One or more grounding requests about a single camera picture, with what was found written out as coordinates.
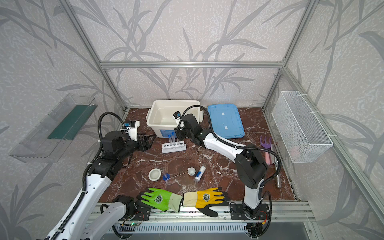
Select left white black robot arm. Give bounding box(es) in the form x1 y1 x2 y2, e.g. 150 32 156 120
46 112 153 240

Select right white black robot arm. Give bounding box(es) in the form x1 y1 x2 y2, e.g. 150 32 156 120
173 111 282 211

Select white test tube rack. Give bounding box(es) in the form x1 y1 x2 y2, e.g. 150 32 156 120
162 142 187 154

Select white plastic storage bin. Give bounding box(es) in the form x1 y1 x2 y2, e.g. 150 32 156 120
146 100 200 139

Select blue plastic bin lid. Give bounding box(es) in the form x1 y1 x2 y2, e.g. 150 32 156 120
208 104 245 139

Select small white crucible cup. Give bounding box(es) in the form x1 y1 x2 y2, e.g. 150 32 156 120
187 167 196 176

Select wrapped white blue bandage roll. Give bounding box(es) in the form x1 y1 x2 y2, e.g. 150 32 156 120
194 166 206 183

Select white shallow ceramic dish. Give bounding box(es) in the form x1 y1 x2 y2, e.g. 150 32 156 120
148 168 162 182

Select green work glove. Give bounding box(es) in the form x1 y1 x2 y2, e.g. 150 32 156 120
136 188 183 213

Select yellow work glove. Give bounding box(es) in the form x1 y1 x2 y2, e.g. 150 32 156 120
182 187 231 218

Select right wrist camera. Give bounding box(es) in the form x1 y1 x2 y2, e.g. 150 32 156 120
173 111 182 121

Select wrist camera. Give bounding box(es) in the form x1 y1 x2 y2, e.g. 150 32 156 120
173 111 182 121
122 121 140 141

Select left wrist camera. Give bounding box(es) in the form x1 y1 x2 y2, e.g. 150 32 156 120
122 121 140 141

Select blue handled metal tweezers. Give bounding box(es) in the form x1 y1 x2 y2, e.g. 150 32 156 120
163 171 187 181

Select clear acrylic wall shelf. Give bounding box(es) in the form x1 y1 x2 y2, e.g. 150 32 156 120
9 94 98 163

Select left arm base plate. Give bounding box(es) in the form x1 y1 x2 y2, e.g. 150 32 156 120
121 206 152 222

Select purple rake pink handle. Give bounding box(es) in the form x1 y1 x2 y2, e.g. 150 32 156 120
260 136 272 166

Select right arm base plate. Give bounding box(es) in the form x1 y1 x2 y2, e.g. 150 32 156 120
229 202 271 221

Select white wire mesh basket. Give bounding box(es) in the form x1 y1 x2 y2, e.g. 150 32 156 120
272 91 333 164

